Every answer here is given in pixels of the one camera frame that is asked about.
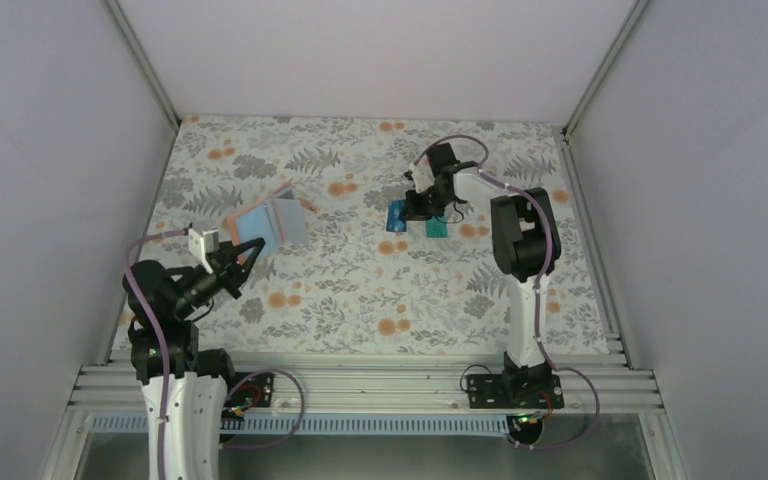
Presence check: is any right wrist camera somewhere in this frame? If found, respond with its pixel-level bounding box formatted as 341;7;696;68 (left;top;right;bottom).
405;163;434;194

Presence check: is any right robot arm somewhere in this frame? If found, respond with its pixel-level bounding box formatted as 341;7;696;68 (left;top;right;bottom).
399;136;562;407

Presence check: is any floral table mat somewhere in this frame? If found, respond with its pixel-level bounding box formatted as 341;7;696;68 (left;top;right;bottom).
151;116;608;357

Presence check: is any aluminium rail frame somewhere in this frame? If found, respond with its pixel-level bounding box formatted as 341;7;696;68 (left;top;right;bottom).
67;352;664;414

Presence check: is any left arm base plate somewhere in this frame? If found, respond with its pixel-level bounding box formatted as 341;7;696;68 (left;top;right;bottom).
222;373;275;418

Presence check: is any blue credit card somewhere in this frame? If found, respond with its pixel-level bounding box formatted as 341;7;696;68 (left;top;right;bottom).
385;199;407;233

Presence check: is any teal credit card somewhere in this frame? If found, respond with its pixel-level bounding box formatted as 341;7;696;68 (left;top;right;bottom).
425;217;449;239

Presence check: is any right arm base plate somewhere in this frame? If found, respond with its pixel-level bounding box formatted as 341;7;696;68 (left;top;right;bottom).
465;374;565;410

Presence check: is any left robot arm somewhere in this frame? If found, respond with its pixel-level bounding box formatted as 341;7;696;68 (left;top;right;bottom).
122;232;274;479

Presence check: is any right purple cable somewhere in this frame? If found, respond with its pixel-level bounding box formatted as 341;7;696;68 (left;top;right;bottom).
410;135;603;453

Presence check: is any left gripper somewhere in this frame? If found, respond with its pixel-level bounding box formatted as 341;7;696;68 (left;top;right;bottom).
171;234;262;318

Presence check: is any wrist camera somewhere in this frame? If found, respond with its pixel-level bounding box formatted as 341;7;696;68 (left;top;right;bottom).
405;163;434;194
188;224;219;274

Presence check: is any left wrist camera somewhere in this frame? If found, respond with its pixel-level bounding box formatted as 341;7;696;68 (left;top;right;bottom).
188;224;219;274

